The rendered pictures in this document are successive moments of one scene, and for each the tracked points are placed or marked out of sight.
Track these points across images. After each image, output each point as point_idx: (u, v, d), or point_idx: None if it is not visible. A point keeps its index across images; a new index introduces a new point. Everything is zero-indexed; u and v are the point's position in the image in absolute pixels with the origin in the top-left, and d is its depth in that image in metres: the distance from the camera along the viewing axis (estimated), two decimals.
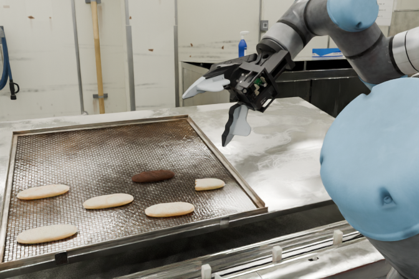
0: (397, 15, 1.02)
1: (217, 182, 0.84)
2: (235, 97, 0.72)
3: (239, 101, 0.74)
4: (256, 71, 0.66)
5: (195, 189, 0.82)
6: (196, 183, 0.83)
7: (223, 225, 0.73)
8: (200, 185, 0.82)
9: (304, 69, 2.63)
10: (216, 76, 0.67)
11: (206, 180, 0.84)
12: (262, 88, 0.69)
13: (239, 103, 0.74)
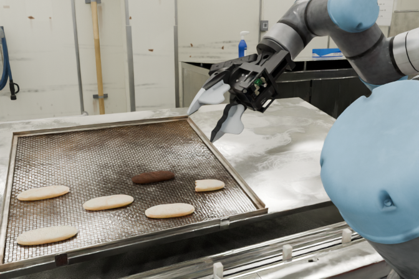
0: (397, 16, 1.02)
1: (217, 183, 0.84)
2: (235, 97, 0.72)
3: (237, 101, 0.73)
4: (256, 71, 0.66)
5: (195, 190, 0.82)
6: (196, 184, 0.83)
7: (223, 226, 0.73)
8: (200, 186, 0.82)
9: (304, 69, 2.63)
10: (215, 84, 0.68)
11: (206, 182, 0.84)
12: (262, 88, 0.69)
13: (236, 103, 0.73)
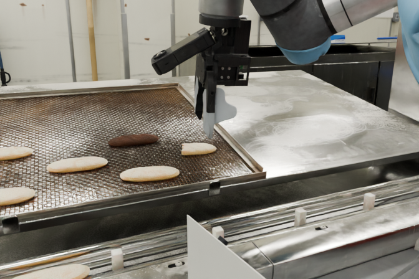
0: None
1: (207, 146, 0.72)
2: None
3: None
4: (244, 65, 0.64)
5: (181, 154, 0.70)
6: (182, 147, 0.71)
7: (213, 191, 0.61)
8: (187, 149, 0.70)
9: None
10: (214, 99, 0.64)
11: (194, 145, 0.72)
12: None
13: None
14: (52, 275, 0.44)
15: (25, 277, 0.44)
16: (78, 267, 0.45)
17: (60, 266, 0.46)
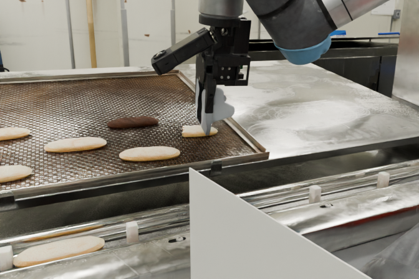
0: None
1: None
2: None
3: None
4: (244, 65, 0.64)
5: (182, 136, 0.69)
6: (183, 129, 0.69)
7: (214, 170, 0.60)
8: (188, 131, 0.69)
9: None
10: (213, 101, 0.65)
11: (195, 127, 0.71)
12: None
13: None
14: (67, 246, 0.43)
15: (40, 248, 0.43)
16: (93, 239, 0.45)
17: (75, 238, 0.45)
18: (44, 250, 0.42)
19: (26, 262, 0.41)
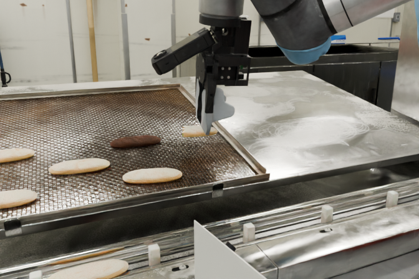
0: None
1: None
2: None
3: None
4: (244, 65, 0.64)
5: (182, 136, 0.69)
6: (183, 129, 0.69)
7: (216, 193, 0.61)
8: (188, 131, 0.69)
9: None
10: (213, 101, 0.65)
11: (195, 127, 0.70)
12: None
13: None
14: (93, 269, 0.45)
15: (68, 271, 0.45)
16: (118, 262, 0.47)
17: (100, 261, 0.47)
18: (72, 274, 0.44)
19: None
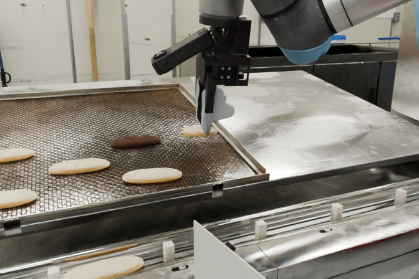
0: None
1: None
2: None
3: None
4: (244, 65, 0.64)
5: (182, 136, 0.69)
6: (183, 129, 0.69)
7: (216, 193, 0.61)
8: (188, 131, 0.69)
9: None
10: (213, 101, 0.65)
11: (195, 127, 0.70)
12: None
13: None
14: (110, 266, 0.46)
15: (85, 268, 0.46)
16: (133, 258, 0.47)
17: (115, 257, 0.48)
18: (89, 269, 0.45)
19: None
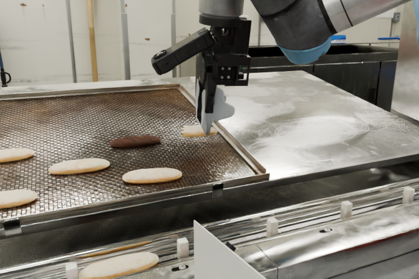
0: None
1: None
2: None
3: None
4: (244, 65, 0.64)
5: (182, 136, 0.69)
6: (183, 129, 0.69)
7: (216, 193, 0.61)
8: (188, 131, 0.69)
9: None
10: (213, 101, 0.65)
11: (195, 127, 0.70)
12: None
13: None
14: (125, 262, 0.46)
15: (101, 264, 0.46)
16: (148, 255, 0.48)
17: (131, 253, 0.49)
18: (106, 266, 0.46)
19: (91, 278, 0.44)
